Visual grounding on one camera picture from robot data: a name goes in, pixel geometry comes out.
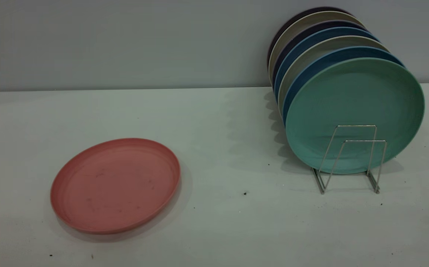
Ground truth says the pink round plate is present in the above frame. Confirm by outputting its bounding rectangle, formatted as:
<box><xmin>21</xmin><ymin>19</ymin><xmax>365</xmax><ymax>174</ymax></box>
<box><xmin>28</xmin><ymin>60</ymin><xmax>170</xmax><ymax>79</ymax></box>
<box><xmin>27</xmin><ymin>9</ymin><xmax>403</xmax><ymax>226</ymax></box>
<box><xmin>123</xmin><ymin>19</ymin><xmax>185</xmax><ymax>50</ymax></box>
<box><xmin>50</xmin><ymin>138</ymin><xmax>181</xmax><ymax>235</ymax></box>

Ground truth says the blue round plate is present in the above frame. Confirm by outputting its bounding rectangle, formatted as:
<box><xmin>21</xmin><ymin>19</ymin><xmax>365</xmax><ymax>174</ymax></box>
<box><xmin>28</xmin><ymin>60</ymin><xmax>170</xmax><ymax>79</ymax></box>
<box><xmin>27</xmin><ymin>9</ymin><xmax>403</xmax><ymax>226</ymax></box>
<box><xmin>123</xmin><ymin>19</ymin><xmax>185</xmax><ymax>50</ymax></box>
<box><xmin>274</xmin><ymin>27</ymin><xmax>380</xmax><ymax>100</ymax></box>
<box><xmin>282</xmin><ymin>46</ymin><xmax>406</xmax><ymax>125</ymax></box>

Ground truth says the dark navy round plate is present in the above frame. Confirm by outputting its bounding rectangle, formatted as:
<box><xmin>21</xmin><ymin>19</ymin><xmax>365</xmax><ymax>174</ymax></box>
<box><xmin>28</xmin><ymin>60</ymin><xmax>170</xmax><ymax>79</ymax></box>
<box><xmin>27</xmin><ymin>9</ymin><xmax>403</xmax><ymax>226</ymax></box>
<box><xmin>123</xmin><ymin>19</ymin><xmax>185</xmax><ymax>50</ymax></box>
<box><xmin>272</xmin><ymin>20</ymin><xmax>367</xmax><ymax>86</ymax></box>

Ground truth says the dark purple round plate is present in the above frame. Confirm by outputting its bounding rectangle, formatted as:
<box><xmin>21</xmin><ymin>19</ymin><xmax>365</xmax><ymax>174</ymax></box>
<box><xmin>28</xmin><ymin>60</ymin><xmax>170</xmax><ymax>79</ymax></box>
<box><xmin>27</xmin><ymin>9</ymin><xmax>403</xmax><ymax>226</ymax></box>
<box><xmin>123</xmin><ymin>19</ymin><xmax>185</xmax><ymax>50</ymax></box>
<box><xmin>267</xmin><ymin>6</ymin><xmax>352</xmax><ymax>67</ymax></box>

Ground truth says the green round plate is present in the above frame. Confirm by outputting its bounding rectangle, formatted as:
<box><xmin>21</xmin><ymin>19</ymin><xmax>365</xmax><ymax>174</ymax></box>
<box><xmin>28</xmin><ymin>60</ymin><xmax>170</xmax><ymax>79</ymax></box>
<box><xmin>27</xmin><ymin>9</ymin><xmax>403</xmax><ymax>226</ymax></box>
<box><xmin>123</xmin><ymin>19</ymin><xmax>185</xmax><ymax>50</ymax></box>
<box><xmin>285</xmin><ymin>57</ymin><xmax>425</xmax><ymax>175</ymax></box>

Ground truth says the beige round plate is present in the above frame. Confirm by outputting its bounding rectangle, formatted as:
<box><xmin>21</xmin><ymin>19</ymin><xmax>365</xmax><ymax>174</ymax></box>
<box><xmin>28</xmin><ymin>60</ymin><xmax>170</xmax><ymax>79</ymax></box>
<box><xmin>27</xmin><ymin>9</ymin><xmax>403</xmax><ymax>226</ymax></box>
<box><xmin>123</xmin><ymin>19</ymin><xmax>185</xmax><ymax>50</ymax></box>
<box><xmin>277</xmin><ymin>36</ymin><xmax>390</xmax><ymax>115</ymax></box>
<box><xmin>268</xmin><ymin>11</ymin><xmax>365</xmax><ymax>82</ymax></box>

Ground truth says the metal wire plate rack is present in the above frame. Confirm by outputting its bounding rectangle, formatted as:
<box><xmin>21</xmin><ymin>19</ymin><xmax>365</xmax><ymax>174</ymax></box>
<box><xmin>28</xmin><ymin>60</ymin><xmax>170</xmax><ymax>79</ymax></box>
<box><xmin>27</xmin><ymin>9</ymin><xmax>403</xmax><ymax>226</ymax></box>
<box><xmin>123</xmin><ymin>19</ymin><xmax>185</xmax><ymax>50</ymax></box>
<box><xmin>311</xmin><ymin>125</ymin><xmax>388</xmax><ymax>195</ymax></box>

